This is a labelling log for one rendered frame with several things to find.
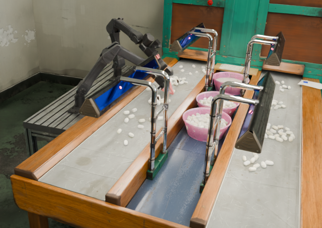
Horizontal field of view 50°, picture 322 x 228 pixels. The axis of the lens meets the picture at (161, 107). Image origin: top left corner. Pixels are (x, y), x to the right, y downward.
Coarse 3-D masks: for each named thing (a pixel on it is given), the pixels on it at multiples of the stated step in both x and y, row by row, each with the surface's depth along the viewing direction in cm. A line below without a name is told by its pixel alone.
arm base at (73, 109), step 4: (76, 96) 213; (84, 96) 215; (76, 100) 213; (80, 100) 213; (84, 100) 215; (76, 104) 214; (80, 104) 214; (72, 108) 213; (76, 108) 213; (68, 112) 209; (72, 112) 208; (76, 112) 208
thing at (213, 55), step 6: (198, 30) 234; (204, 30) 232; (210, 30) 231; (204, 36) 219; (210, 36) 218; (216, 36) 231; (210, 42) 218; (216, 42) 233; (210, 48) 220; (216, 48) 235; (210, 54) 222; (210, 60) 224; (210, 72) 235; (210, 78) 244; (210, 84) 245; (204, 90) 233; (210, 90) 242
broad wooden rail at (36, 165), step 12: (168, 60) 284; (132, 96) 215; (120, 108) 200; (84, 120) 180; (96, 120) 181; (108, 120) 187; (72, 132) 168; (84, 132) 169; (48, 144) 157; (60, 144) 157; (72, 144) 160; (36, 156) 148; (48, 156) 148; (60, 156) 151; (24, 168) 140; (36, 168) 140; (48, 168) 143; (36, 180) 137
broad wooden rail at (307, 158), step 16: (304, 96) 224; (320, 96) 225; (304, 112) 201; (320, 112) 202; (304, 128) 182; (320, 128) 183; (304, 144) 167; (320, 144) 168; (304, 160) 154; (320, 160) 154; (304, 176) 143; (320, 176) 143; (304, 192) 133; (320, 192) 134; (304, 208) 125; (320, 208) 125; (304, 224) 117; (320, 224) 118
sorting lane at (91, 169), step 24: (192, 72) 266; (144, 96) 219; (120, 120) 187; (96, 144) 164; (120, 144) 164; (144, 144) 165; (72, 168) 145; (96, 168) 146; (120, 168) 147; (96, 192) 132
